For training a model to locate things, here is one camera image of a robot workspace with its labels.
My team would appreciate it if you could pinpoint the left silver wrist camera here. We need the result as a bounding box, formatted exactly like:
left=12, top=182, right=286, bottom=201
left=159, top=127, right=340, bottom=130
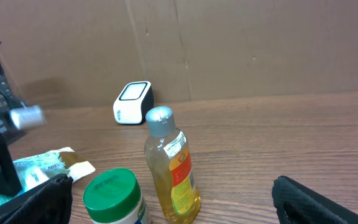
left=9, top=105, right=46, bottom=130

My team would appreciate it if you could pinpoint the white barcode scanner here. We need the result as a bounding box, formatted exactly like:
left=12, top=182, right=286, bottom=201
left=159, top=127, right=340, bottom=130
left=112, top=81, right=154, bottom=124

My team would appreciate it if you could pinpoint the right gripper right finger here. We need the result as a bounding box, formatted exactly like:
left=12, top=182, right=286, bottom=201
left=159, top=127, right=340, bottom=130
left=272, top=175, right=358, bottom=224

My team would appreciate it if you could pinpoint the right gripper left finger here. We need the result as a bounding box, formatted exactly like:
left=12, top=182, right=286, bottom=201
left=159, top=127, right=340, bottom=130
left=0, top=174, right=73, bottom=224

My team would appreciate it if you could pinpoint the teal white tissue pack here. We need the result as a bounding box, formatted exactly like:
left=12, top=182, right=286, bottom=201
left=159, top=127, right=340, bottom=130
left=0, top=166, right=49, bottom=206

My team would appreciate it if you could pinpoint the teal snack packet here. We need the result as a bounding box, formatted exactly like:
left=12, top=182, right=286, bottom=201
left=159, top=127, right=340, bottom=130
left=13, top=152, right=70, bottom=178

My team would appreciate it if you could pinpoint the brown white snack wrapper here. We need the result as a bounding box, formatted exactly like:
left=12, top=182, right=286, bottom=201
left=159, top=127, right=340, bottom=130
left=48, top=147, right=96, bottom=182

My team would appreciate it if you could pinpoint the green lid jar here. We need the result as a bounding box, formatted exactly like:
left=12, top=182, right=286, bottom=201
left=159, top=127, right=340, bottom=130
left=83, top=168, right=152, bottom=224

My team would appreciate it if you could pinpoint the yellow dish soap bottle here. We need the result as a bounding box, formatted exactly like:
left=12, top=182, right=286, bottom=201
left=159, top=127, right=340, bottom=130
left=144, top=106, right=201, bottom=223

